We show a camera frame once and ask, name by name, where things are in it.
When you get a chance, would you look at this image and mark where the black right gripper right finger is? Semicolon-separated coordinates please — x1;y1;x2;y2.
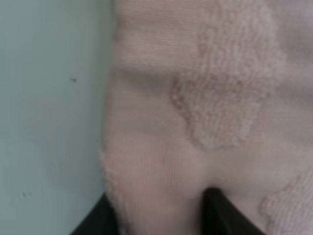
201;188;265;235

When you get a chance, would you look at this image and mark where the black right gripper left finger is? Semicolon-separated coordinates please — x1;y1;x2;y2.
71;194;120;235

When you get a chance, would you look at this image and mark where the pink towel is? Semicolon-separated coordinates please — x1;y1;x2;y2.
102;0;313;235

